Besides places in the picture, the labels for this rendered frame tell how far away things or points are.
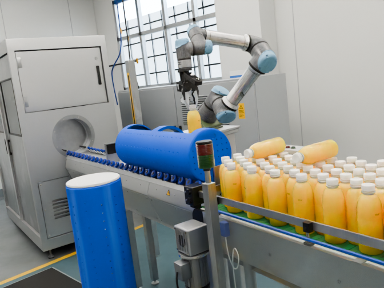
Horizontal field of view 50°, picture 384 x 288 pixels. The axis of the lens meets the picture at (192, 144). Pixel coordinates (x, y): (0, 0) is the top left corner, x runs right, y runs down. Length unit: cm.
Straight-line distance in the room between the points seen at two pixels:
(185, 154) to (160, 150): 25
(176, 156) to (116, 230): 48
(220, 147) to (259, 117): 170
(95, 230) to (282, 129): 246
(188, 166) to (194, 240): 42
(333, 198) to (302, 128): 365
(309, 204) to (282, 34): 375
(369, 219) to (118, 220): 128
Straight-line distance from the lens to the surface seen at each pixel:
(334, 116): 484
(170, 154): 219
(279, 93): 409
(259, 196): 170
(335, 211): 144
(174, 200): 227
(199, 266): 189
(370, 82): 463
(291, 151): 205
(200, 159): 152
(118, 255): 223
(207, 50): 221
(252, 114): 382
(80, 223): 218
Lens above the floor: 149
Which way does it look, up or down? 9 degrees down
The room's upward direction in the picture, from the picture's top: 7 degrees counter-clockwise
